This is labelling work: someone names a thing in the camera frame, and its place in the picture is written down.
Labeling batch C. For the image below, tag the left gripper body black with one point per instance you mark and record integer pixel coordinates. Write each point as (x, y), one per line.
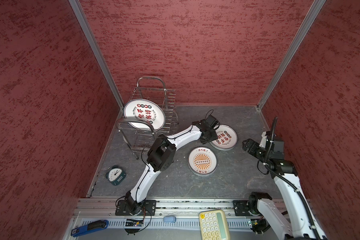
(212, 136)

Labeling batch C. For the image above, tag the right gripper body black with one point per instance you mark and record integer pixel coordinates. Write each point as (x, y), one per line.
(255, 150)

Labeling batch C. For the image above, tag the stainless steel dish rack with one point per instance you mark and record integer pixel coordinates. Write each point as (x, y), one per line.
(139, 135)

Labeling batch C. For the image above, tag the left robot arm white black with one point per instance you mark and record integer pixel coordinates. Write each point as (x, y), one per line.
(161, 155)

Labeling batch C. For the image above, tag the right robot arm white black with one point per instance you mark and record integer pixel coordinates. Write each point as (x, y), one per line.
(299, 223)

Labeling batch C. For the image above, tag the front white plate red pattern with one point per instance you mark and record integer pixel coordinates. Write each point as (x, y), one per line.
(145, 110)

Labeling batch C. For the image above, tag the right small circuit board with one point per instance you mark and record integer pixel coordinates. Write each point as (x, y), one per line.
(260, 226)

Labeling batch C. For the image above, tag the small circuit board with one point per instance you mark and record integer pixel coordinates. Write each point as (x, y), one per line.
(260, 226)
(134, 223)

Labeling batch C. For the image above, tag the yellow calculator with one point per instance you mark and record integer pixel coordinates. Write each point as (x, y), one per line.
(214, 225)

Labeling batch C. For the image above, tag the light blue eraser block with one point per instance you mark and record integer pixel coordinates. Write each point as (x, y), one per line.
(169, 219)

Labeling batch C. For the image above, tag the round gauge on table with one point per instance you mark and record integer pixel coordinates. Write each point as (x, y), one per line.
(115, 175)

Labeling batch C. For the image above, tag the left small circuit board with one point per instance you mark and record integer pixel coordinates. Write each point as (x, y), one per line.
(134, 223)

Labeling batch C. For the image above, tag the blue black tool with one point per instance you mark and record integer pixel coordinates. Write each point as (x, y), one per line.
(90, 228)

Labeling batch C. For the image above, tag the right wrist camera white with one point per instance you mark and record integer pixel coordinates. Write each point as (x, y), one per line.
(263, 141)

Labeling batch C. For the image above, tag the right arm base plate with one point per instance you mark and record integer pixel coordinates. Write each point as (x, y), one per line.
(241, 208)

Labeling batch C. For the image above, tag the right corner aluminium post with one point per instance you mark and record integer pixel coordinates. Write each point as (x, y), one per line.
(309, 19)

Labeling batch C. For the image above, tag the corner aluminium post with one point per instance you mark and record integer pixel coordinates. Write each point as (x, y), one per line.
(80, 15)
(309, 19)

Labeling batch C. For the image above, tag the aluminium rail frame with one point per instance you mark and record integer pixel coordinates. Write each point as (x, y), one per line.
(186, 212)

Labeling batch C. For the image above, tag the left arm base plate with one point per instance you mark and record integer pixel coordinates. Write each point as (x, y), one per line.
(145, 207)

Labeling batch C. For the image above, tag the left corner aluminium post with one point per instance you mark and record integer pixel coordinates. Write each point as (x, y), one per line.
(80, 15)

